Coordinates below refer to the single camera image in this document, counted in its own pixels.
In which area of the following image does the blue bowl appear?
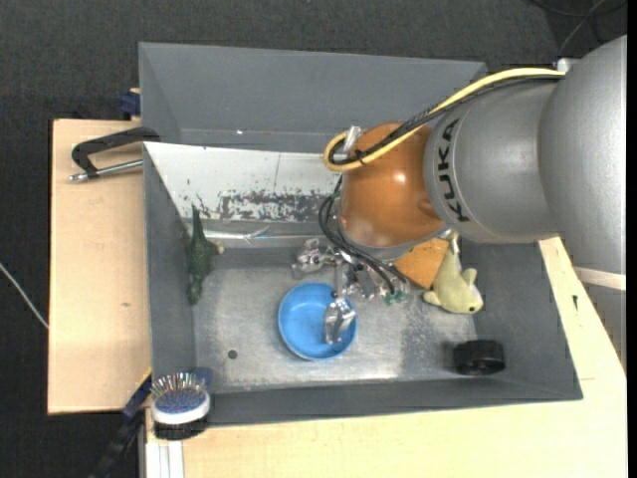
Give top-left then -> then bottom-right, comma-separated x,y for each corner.
277,281 -> 359,362

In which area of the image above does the grey metal bin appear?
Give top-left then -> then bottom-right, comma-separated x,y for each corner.
137,41 -> 584,425

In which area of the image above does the orange flat block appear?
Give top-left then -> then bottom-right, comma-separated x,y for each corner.
394,236 -> 452,291

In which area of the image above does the green toy dinosaur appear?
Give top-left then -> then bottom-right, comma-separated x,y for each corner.
184,203 -> 226,306

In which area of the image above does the black wheel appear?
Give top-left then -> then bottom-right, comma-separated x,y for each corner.
451,339 -> 508,377

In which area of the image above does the pale yellow plush toy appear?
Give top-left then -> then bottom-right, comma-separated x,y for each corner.
422,244 -> 485,316

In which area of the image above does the blue and white hairbrush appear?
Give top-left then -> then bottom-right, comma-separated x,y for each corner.
149,365 -> 214,441

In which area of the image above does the pale wood board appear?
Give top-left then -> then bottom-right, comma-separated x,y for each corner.
47,118 -> 153,415

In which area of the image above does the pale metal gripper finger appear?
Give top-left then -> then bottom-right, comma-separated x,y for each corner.
324,302 -> 342,346
337,301 -> 358,343

